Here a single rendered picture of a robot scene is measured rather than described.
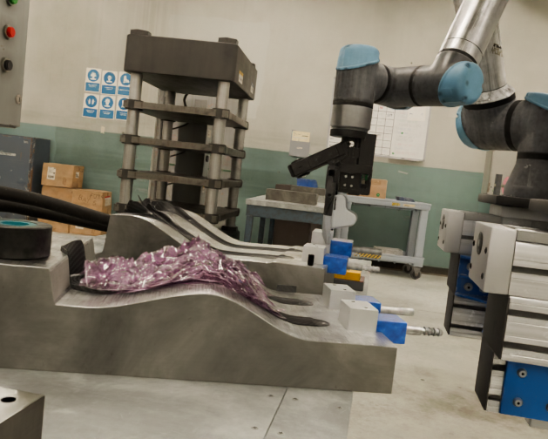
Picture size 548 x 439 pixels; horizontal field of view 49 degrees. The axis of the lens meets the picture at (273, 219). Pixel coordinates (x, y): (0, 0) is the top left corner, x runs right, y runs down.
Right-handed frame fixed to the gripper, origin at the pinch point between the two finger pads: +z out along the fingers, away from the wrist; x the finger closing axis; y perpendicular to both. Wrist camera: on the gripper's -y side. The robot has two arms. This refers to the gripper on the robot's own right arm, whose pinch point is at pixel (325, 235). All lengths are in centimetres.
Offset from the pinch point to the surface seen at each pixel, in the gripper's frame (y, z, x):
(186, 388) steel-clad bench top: -8, 13, -54
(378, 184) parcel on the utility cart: 5, -11, 584
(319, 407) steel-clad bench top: 6, 13, -53
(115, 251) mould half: -33.8, 5.5, -17.6
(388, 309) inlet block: 12.3, 6.9, -26.4
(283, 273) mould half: -4.6, 5.2, -17.6
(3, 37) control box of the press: -85, -36, 21
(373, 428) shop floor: 18, 92, 142
